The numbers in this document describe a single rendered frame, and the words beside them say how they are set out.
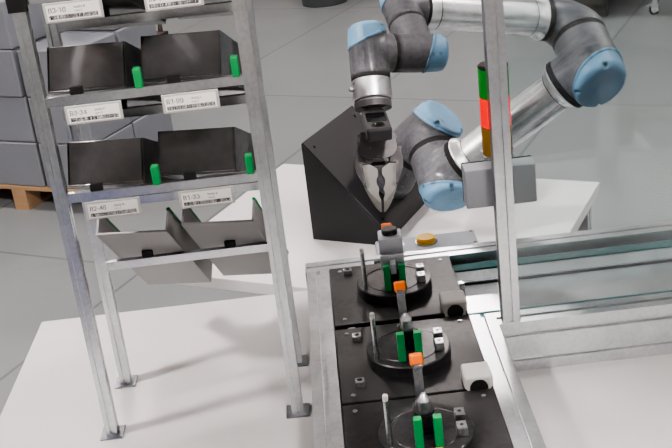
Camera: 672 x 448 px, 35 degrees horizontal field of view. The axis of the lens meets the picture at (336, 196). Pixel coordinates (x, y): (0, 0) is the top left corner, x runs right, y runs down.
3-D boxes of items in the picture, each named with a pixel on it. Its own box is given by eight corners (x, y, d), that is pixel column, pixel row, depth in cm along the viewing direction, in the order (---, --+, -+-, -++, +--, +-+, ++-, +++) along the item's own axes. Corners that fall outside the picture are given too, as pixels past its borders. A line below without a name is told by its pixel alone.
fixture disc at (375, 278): (355, 276, 211) (354, 267, 210) (427, 268, 211) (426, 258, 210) (360, 309, 198) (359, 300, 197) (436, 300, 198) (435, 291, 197)
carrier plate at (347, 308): (330, 277, 216) (329, 268, 215) (449, 263, 216) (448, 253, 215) (335, 335, 194) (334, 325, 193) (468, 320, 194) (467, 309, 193)
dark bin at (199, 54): (193, 105, 199) (192, 65, 199) (263, 100, 197) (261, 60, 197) (141, 82, 171) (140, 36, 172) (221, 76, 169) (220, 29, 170)
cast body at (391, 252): (379, 256, 205) (376, 222, 203) (403, 254, 205) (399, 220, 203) (381, 275, 197) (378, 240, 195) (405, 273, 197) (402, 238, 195)
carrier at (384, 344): (336, 340, 193) (328, 277, 188) (470, 324, 193) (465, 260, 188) (342, 415, 170) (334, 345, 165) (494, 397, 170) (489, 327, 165)
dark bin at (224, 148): (207, 185, 205) (205, 147, 205) (274, 182, 203) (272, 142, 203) (159, 176, 177) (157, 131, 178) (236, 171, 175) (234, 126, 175)
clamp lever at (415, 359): (414, 403, 163) (408, 353, 163) (427, 401, 163) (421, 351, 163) (415, 407, 159) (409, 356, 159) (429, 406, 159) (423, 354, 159)
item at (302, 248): (284, 173, 311) (283, 163, 310) (599, 192, 272) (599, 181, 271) (147, 281, 253) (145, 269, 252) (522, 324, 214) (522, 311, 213)
